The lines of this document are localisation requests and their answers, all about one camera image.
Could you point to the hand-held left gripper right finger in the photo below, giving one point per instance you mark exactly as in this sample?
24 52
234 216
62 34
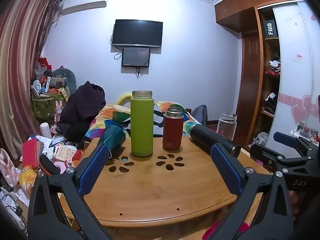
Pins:
227 171

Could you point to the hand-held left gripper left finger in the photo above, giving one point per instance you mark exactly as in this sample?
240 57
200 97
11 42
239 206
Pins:
92 171

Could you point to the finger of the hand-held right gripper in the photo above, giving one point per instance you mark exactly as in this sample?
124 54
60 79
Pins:
286 139
265 155

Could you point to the black cup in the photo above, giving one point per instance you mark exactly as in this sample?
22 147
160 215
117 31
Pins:
210 136

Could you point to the dark teal cup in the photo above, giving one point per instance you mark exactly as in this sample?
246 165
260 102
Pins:
113 136

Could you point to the clear glass cup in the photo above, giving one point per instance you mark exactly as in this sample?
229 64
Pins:
226 127

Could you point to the green cup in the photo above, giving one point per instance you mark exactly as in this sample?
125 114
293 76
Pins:
142 127

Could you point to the red cup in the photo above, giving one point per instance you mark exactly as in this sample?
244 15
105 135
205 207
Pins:
172 132

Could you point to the person's right hand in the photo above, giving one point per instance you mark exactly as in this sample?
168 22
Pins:
293 202

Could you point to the small paper box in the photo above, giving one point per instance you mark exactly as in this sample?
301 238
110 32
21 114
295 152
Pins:
65 153

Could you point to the black case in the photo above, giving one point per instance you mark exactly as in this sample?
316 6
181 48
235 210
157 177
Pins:
48 165

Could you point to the pink garment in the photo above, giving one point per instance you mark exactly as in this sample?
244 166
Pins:
225 230

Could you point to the white sliding wardrobe door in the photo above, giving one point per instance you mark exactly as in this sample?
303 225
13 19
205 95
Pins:
292 80

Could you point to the colourful blanket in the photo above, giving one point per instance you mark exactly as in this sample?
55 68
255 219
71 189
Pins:
117 116

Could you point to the round wooden table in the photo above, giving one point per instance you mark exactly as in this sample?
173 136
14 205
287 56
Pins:
150 192

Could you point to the white bottle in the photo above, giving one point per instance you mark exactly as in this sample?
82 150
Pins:
45 130

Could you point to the grey blue backpack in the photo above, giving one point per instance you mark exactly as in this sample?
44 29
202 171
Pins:
200 115

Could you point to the red book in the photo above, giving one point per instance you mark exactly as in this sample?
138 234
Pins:
30 153

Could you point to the yellow snack packet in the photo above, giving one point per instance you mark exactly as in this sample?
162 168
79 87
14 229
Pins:
28 180

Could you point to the dark clothes pile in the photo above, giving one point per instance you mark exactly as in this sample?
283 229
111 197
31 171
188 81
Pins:
82 105

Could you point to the wooden wardrobe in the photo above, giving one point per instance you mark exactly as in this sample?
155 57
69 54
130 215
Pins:
250 80

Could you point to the pink bunny toy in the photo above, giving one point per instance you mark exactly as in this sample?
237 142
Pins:
58 108

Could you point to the green storage bin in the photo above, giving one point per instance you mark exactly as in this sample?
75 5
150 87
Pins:
45 107

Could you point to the yellow tube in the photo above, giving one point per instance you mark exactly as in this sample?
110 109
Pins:
122 97

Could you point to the pink bag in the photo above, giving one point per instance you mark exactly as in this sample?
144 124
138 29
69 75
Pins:
7 167

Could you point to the white power strip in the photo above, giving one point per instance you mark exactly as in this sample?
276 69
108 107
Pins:
15 216

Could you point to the grey plush toy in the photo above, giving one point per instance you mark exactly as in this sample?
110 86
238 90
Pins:
67 76

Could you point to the black box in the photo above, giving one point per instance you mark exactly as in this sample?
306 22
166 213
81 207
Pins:
270 29

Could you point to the red gift bag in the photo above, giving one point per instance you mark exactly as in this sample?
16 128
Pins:
45 63

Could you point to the striped red curtain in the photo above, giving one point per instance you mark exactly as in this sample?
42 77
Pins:
20 67

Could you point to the white air conditioner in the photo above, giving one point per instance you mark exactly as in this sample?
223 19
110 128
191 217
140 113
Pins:
83 3

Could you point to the small wall monitor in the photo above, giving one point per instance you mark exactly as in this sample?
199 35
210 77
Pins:
136 57

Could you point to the wall television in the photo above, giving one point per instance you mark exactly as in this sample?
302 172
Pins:
137 33

